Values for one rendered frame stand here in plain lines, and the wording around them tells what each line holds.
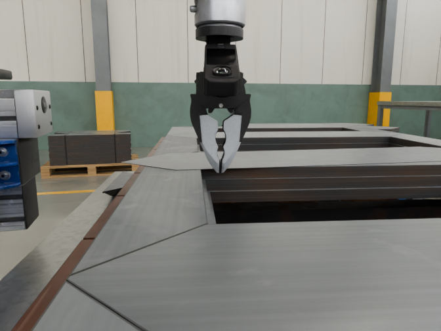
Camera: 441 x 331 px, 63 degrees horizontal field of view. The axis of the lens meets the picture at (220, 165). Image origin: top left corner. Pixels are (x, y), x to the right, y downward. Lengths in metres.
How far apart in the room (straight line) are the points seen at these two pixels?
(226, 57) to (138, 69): 7.14
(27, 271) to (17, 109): 0.29
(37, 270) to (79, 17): 7.24
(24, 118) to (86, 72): 6.93
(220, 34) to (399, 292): 0.41
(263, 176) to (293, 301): 0.40
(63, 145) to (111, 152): 0.58
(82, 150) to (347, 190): 4.52
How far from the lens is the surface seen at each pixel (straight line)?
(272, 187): 0.59
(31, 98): 0.77
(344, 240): 0.30
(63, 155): 5.01
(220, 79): 0.45
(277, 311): 0.20
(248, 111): 0.54
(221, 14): 0.54
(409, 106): 4.13
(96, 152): 4.96
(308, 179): 0.60
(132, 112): 7.62
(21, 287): 0.69
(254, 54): 8.05
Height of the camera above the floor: 0.98
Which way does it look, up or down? 10 degrees down
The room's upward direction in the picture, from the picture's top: straight up
